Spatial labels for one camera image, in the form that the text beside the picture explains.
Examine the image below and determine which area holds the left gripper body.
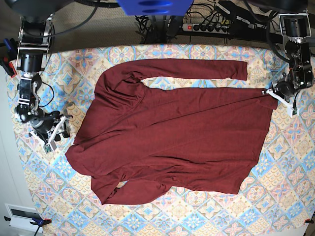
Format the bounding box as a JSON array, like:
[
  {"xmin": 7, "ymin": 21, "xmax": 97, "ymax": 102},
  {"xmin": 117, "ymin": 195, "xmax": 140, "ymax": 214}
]
[{"xmin": 267, "ymin": 81, "xmax": 299, "ymax": 111}]

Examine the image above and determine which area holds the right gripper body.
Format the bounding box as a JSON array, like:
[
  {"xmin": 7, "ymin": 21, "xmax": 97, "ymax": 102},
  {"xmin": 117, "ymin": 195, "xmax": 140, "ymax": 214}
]
[{"xmin": 28, "ymin": 110, "xmax": 68, "ymax": 146}]

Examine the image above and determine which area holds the dark red t-shirt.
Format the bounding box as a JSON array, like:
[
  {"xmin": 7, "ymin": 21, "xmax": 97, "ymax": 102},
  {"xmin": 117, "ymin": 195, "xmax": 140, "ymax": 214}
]
[{"xmin": 65, "ymin": 59, "xmax": 278, "ymax": 205}]

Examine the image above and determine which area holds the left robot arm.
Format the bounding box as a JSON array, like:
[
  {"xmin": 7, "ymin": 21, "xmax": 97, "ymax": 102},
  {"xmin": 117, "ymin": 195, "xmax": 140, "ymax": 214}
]
[{"xmin": 265, "ymin": 9, "xmax": 315, "ymax": 116}]

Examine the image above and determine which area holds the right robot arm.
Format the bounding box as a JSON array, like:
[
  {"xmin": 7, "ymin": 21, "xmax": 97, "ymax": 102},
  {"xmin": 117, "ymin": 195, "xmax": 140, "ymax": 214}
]
[{"xmin": 15, "ymin": 14, "xmax": 72, "ymax": 153}]

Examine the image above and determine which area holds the white power strip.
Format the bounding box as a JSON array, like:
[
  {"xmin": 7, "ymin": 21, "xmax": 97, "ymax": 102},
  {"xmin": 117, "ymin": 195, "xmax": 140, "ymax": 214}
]
[{"xmin": 182, "ymin": 23, "xmax": 229, "ymax": 34}]

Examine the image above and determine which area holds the black orange clamp left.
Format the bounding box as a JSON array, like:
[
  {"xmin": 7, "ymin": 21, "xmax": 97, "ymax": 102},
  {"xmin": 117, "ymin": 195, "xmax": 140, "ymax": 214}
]
[{"xmin": 0, "ymin": 58, "xmax": 17, "ymax": 78}]

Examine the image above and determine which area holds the blue clamp lower left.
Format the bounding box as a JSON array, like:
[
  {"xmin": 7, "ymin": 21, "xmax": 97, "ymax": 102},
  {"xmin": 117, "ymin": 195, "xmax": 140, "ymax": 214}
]
[{"xmin": 4, "ymin": 216, "xmax": 52, "ymax": 236}]

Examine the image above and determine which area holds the patterned tile tablecloth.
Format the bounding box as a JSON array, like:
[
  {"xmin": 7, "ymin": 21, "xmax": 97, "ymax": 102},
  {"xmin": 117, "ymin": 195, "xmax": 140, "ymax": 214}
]
[{"xmin": 13, "ymin": 45, "xmax": 315, "ymax": 236}]

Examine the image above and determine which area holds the orange clamp lower right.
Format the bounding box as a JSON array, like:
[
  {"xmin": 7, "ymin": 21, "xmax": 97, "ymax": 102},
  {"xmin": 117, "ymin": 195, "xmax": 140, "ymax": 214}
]
[{"xmin": 304, "ymin": 219, "xmax": 314, "ymax": 224}]

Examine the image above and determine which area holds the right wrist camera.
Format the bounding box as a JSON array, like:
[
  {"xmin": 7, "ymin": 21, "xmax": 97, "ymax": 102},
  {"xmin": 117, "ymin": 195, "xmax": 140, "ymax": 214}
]
[{"xmin": 43, "ymin": 142, "xmax": 57, "ymax": 153}]

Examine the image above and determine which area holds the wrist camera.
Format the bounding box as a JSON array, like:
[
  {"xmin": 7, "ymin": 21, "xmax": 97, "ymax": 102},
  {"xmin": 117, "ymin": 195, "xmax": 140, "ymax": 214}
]
[
  {"xmin": 287, "ymin": 107, "xmax": 300, "ymax": 118},
  {"xmin": 43, "ymin": 142, "xmax": 57, "ymax": 153}
]

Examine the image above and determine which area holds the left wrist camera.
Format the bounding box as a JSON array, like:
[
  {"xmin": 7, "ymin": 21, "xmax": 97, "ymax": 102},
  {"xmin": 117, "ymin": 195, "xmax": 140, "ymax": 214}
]
[{"xmin": 287, "ymin": 107, "xmax": 300, "ymax": 118}]

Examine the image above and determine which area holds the white wall vent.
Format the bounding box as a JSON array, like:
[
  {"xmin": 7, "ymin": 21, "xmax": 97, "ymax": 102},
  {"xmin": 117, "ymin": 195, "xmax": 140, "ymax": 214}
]
[{"xmin": 4, "ymin": 204, "xmax": 41, "ymax": 233}]

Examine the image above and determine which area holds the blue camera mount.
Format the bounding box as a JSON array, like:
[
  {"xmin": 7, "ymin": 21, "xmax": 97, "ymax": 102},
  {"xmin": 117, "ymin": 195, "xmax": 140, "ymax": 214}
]
[{"xmin": 117, "ymin": 0, "xmax": 193, "ymax": 16}]

